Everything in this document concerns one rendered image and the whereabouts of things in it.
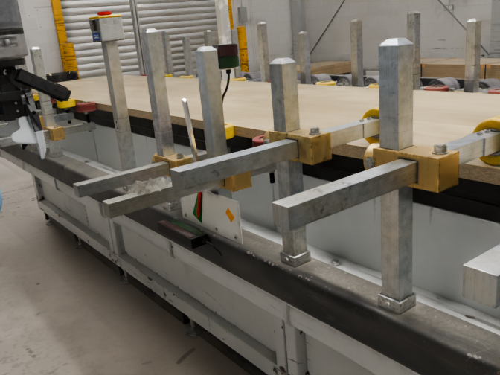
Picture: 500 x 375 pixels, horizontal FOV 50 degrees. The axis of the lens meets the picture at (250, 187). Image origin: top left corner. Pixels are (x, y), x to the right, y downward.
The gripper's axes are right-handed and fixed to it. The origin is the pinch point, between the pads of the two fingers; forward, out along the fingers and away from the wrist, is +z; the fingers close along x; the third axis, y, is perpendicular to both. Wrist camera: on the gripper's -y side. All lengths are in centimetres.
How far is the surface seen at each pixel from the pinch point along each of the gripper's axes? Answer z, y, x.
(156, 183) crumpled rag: 6.4, -16.4, 22.2
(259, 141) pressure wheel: 3.2, -43.4, 21.7
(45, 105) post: 2, -32, -106
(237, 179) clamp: 9.1, -33.7, 25.8
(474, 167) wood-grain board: 4, -54, 68
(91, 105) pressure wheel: 4, -49, -100
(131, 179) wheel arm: 11.4, -21.3, -2.5
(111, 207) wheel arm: 8.5, -6.3, 22.7
